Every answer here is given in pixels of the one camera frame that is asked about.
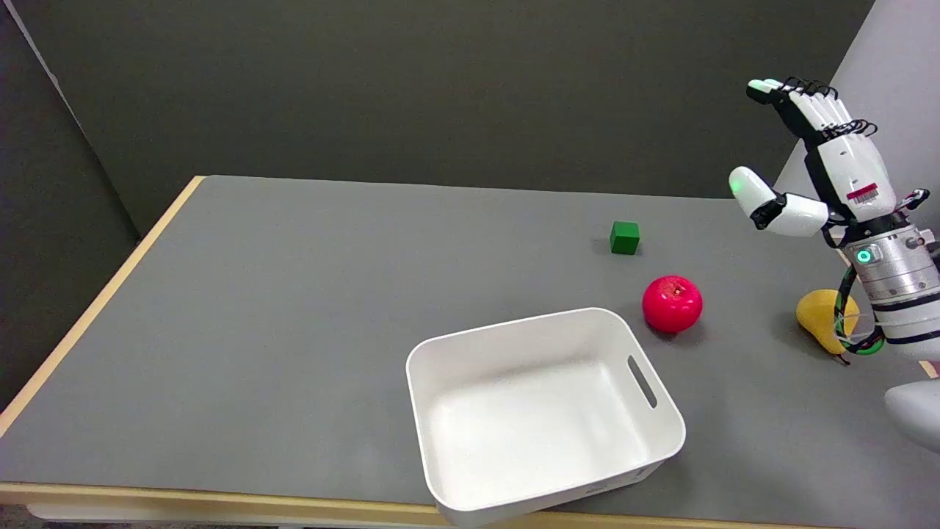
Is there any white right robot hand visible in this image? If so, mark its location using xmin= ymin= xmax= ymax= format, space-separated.
xmin=728 ymin=76 xmax=930 ymax=247

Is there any white plastic bin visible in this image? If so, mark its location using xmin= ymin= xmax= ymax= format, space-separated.
xmin=405 ymin=307 xmax=687 ymax=528

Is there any green cube block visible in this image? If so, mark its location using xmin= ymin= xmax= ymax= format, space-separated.
xmin=610 ymin=221 xmax=640 ymax=256

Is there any yellow pear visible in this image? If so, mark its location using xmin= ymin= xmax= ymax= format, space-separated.
xmin=796 ymin=289 xmax=861 ymax=356

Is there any green and black cable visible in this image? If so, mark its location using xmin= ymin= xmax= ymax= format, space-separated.
xmin=834 ymin=266 xmax=886 ymax=365

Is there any red apple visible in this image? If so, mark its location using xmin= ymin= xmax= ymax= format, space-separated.
xmin=642 ymin=276 xmax=704 ymax=334

